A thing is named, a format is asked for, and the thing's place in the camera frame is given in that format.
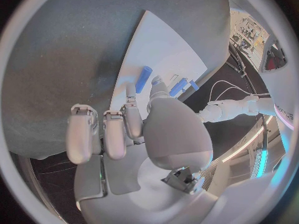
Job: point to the glowing light bar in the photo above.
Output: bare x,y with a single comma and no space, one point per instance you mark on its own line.
258,163

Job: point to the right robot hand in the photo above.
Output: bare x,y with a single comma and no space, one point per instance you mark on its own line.
172,130

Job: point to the blue peg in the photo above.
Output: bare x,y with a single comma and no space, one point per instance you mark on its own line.
193,85

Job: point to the long blue cylinder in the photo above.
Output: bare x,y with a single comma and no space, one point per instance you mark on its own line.
143,79

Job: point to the blue block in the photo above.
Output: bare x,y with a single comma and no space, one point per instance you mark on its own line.
178,87

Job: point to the white task board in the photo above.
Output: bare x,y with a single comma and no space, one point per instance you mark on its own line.
161,48

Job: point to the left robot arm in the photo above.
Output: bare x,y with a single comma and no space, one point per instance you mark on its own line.
233,108

